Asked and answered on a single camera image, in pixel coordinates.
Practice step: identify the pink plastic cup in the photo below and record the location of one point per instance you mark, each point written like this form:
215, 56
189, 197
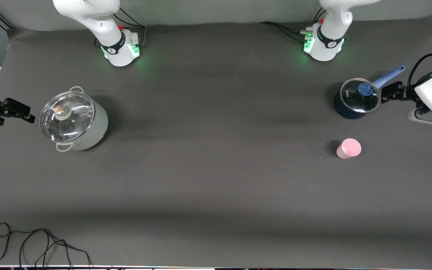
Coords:
347, 149

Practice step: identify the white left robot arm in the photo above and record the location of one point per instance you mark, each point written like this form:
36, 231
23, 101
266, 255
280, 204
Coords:
328, 45

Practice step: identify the glass pot lid gold knob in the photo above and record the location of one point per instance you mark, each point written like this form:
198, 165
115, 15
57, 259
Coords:
73, 120

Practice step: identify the grey-green cooking pot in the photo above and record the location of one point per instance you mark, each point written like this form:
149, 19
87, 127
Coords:
96, 127

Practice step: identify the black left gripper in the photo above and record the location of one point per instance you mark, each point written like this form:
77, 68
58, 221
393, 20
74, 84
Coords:
404, 94

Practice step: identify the glass lid blue knob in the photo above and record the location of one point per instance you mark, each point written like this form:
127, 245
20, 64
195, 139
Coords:
354, 101

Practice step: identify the dark grey table mat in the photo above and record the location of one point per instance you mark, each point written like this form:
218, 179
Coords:
216, 168

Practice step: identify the dark blue saucepan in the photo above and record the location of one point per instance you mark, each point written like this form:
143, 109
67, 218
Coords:
341, 108

